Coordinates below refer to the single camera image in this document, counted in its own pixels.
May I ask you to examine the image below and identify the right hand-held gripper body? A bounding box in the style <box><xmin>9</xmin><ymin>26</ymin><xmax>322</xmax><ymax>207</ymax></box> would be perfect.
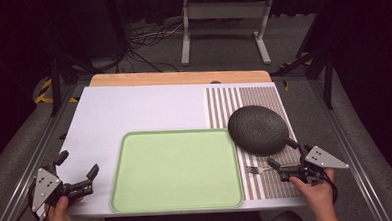
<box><xmin>278</xmin><ymin>143</ymin><xmax>350</xmax><ymax>189</ymax></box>

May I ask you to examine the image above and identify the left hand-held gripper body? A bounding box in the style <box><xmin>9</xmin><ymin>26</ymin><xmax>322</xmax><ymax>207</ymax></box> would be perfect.
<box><xmin>29</xmin><ymin>160</ymin><xmax>96</xmax><ymax>213</ymax></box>

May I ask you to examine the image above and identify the silver fork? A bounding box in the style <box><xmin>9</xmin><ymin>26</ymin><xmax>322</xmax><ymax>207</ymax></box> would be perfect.
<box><xmin>245</xmin><ymin>164</ymin><xmax>275</xmax><ymax>175</ymax></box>

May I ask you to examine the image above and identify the person's right hand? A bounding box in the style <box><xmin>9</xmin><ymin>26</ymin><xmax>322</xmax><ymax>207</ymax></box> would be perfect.
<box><xmin>288</xmin><ymin>167</ymin><xmax>339</xmax><ymax>215</ymax></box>

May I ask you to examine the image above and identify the person's left hand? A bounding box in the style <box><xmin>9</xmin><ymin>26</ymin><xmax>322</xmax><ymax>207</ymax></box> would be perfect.
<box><xmin>43</xmin><ymin>194</ymin><xmax>87</xmax><ymax>221</ymax></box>

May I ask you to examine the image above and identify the dark oval plate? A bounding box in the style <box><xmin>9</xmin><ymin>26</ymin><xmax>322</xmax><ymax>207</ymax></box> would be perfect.
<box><xmin>226</xmin><ymin>102</ymin><xmax>292</xmax><ymax>158</ymax></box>

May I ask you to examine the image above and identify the striped placemat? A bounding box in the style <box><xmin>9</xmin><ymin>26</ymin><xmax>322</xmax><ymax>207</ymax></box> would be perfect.
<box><xmin>205</xmin><ymin>82</ymin><xmax>304</xmax><ymax>203</ymax></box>

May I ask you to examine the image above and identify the yellow black hazard tape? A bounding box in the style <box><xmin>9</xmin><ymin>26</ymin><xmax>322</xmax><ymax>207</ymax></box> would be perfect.
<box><xmin>32</xmin><ymin>77</ymin><xmax>80</xmax><ymax>106</ymax></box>

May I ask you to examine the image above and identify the white table mat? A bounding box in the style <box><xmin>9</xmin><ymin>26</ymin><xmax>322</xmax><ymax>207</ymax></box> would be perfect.
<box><xmin>54</xmin><ymin>77</ymin><xmax>308</xmax><ymax>220</ymax></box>

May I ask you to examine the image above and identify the black tripod stand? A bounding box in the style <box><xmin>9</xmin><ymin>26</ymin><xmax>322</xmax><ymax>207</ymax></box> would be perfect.
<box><xmin>270</xmin><ymin>40</ymin><xmax>338</xmax><ymax>113</ymax></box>
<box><xmin>44</xmin><ymin>41</ymin><xmax>97</xmax><ymax>119</ymax></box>

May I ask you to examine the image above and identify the light green tray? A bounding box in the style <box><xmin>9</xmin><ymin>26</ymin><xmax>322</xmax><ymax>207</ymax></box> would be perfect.
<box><xmin>106</xmin><ymin>127</ymin><xmax>246</xmax><ymax>215</ymax></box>

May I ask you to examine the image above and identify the grey metal stand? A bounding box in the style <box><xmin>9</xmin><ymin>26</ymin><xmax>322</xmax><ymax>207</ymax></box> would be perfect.
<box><xmin>177</xmin><ymin>0</ymin><xmax>277</xmax><ymax>69</ymax></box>

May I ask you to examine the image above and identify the aluminium frame rail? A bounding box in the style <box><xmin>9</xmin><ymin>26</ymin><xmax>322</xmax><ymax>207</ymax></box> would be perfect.
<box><xmin>307</xmin><ymin>75</ymin><xmax>392</xmax><ymax>221</ymax></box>
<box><xmin>0</xmin><ymin>84</ymin><xmax>90</xmax><ymax>221</ymax></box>

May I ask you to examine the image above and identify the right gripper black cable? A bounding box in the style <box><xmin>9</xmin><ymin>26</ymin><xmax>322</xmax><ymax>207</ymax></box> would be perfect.
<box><xmin>321</xmin><ymin>168</ymin><xmax>340</xmax><ymax>206</ymax></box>

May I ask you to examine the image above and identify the bundle of floor cables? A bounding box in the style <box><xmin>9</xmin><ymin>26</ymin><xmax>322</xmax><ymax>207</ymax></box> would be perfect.
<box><xmin>113</xmin><ymin>19</ymin><xmax>187</xmax><ymax>76</ymax></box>

